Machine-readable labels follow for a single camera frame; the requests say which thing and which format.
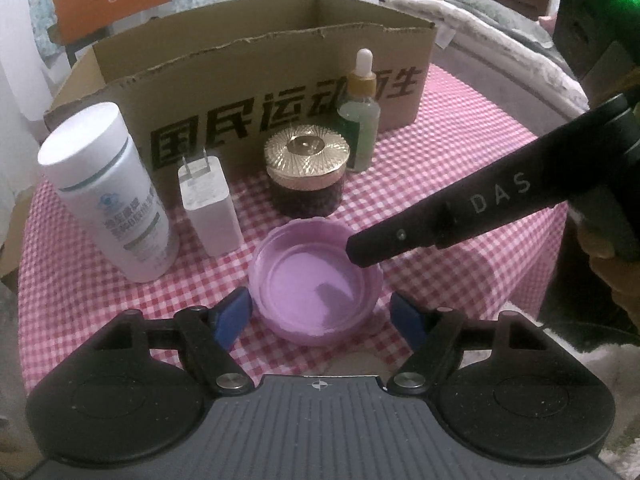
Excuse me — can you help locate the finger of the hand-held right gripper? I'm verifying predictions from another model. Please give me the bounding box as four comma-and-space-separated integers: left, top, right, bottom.
346, 201, 444, 268

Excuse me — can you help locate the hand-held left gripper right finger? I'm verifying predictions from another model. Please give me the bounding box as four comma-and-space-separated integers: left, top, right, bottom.
387, 292, 548, 396

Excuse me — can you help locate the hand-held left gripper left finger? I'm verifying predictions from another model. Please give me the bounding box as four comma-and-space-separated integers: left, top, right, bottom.
92, 287, 253, 396

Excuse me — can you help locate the purple plastic lid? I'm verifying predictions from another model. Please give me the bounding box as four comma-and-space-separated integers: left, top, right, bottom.
248, 216, 385, 346

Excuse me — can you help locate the white charger plug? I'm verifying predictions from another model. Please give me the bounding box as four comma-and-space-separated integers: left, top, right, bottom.
177, 147, 242, 258

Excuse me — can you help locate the green dropper bottle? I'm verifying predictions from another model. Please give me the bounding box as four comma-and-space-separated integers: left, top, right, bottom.
336, 49, 382, 173

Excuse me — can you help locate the dark jar with gold lid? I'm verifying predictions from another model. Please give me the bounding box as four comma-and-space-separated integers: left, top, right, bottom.
263, 122, 351, 220

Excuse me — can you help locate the white supplement bottle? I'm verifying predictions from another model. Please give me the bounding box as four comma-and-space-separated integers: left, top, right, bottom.
37, 102, 180, 283

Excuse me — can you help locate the brown cardboard box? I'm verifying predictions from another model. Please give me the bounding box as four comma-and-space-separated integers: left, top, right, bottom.
42, 0, 437, 181

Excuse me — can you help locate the person's right hand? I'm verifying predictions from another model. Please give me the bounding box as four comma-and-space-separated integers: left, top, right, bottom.
580, 230, 640, 323

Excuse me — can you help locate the red checkered tablecloth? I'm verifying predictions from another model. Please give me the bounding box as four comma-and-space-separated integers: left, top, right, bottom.
17, 62, 571, 376

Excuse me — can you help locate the grey green blanket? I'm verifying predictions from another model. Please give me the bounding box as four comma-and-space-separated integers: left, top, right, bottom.
442, 0, 566, 61

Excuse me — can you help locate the white fuzzy blanket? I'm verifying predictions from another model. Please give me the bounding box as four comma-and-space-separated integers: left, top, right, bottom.
380, 0, 588, 116

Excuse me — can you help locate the white curtain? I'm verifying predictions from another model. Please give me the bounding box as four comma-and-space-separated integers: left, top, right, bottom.
0, 60, 46, 201

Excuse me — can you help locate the orange box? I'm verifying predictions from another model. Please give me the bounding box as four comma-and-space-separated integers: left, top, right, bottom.
52, 0, 168, 43

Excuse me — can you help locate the floral cloth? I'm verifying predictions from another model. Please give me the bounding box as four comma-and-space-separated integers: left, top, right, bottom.
25, 0, 176, 56

